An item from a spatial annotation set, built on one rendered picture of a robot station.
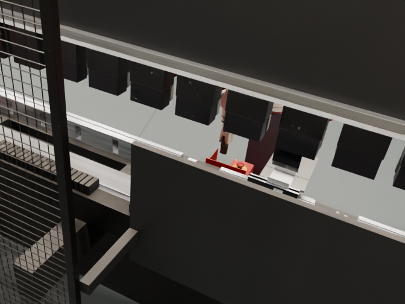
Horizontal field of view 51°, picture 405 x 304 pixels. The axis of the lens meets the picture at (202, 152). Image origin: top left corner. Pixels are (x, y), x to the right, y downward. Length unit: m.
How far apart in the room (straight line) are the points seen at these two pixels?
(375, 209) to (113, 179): 2.32
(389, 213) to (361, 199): 0.22
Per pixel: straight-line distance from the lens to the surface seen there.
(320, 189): 3.45
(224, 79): 1.25
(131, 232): 1.31
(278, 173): 1.70
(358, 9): 1.13
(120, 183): 1.58
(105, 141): 1.91
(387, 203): 3.57
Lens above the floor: 1.95
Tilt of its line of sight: 33 degrees down
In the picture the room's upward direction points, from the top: 7 degrees clockwise
